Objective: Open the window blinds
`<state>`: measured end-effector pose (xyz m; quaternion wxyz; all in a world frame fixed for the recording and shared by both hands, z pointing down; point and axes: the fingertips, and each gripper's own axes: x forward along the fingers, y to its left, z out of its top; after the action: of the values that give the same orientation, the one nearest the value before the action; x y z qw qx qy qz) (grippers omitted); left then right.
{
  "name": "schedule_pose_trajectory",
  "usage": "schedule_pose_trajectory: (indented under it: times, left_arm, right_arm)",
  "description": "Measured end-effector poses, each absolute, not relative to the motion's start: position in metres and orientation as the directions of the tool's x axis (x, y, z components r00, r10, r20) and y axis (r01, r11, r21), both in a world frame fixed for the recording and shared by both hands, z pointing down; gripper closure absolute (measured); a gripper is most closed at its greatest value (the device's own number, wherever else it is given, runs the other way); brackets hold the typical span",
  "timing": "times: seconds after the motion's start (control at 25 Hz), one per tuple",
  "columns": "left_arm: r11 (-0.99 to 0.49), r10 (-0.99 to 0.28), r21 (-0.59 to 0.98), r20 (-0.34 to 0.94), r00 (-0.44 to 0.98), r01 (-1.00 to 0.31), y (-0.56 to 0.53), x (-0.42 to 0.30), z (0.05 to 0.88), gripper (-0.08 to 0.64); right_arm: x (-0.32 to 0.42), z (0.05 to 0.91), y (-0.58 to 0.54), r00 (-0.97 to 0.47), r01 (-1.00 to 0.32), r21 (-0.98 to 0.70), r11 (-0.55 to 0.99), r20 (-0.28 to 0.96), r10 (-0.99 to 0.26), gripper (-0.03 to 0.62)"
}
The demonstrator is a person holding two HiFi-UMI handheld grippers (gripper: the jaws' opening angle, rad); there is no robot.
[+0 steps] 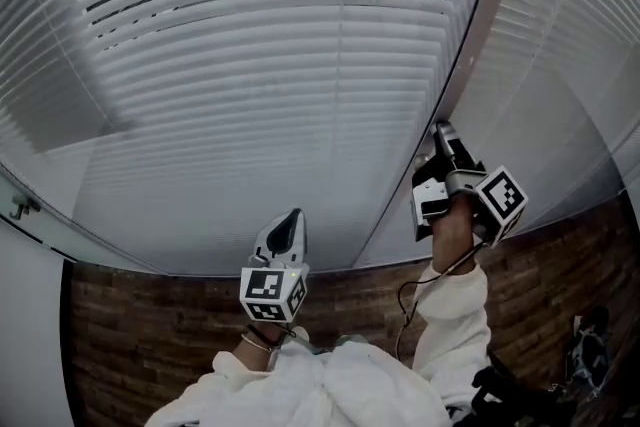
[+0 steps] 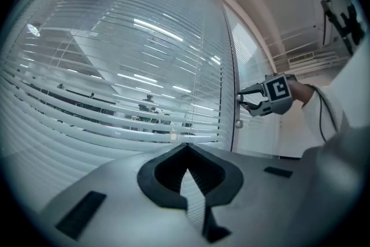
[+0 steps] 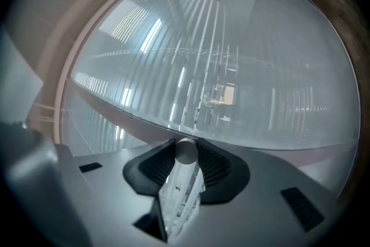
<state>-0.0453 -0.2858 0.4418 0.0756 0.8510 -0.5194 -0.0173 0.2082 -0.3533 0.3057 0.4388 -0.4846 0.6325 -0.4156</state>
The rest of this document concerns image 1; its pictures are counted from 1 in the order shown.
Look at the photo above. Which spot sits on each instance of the person's right shoe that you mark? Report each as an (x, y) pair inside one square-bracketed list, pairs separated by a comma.
[(350, 340)]

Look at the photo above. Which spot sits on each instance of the frosted glass door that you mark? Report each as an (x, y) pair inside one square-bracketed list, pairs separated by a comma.
[(30, 340)]

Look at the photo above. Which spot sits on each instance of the person's shoe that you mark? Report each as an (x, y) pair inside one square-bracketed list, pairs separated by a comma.
[(300, 333), (350, 340)]

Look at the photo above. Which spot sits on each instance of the thin metal bangle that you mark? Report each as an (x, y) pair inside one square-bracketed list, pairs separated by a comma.
[(257, 344)]

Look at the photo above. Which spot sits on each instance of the person's left forearm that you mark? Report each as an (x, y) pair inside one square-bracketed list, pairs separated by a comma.
[(250, 352)]

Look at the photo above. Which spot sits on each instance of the wide white slatted blinds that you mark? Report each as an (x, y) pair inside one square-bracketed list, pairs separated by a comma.
[(225, 115)]

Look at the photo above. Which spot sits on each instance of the person's right forearm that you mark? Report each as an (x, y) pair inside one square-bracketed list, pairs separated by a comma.
[(450, 315)]

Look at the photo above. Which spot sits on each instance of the black wrist band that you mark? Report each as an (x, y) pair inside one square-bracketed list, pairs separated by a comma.
[(262, 335)]

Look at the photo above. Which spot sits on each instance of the person's left shoe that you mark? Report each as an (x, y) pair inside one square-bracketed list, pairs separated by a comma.
[(300, 333)]

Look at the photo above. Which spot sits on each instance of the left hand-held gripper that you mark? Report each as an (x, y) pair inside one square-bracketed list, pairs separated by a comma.
[(262, 287)]

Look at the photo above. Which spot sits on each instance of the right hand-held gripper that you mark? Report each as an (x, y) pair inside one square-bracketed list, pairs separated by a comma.
[(500, 200)]

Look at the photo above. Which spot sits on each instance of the person's white fleece jacket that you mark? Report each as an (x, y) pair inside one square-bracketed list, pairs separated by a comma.
[(350, 390)]

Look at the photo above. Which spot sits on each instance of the black and blue bundle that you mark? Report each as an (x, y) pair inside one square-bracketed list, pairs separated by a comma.
[(590, 350)]

